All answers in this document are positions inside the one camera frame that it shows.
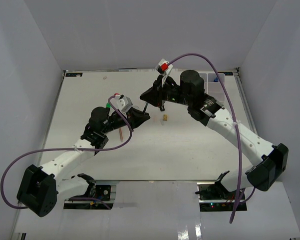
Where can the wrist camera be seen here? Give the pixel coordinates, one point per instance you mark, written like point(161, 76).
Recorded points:
point(164, 69)
point(124, 103)

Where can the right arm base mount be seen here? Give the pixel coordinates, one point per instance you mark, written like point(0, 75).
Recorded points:
point(210, 200)

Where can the orange pen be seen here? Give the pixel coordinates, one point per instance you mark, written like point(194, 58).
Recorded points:
point(121, 135)

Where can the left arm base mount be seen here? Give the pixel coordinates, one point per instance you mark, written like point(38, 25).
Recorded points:
point(96, 197)

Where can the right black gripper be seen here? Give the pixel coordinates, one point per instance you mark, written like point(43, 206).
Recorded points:
point(153, 96)

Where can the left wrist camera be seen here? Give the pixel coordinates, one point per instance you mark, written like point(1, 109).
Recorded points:
point(124, 103)

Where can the white compartment organizer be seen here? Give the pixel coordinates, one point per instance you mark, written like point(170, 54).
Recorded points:
point(214, 89)

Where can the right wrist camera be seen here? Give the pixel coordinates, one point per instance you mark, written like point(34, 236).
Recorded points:
point(164, 69)

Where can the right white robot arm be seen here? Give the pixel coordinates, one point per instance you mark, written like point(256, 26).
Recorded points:
point(268, 161)

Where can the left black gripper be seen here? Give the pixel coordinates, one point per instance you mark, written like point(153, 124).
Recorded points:
point(137, 117)

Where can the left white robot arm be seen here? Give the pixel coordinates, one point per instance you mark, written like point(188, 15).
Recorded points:
point(40, 186)

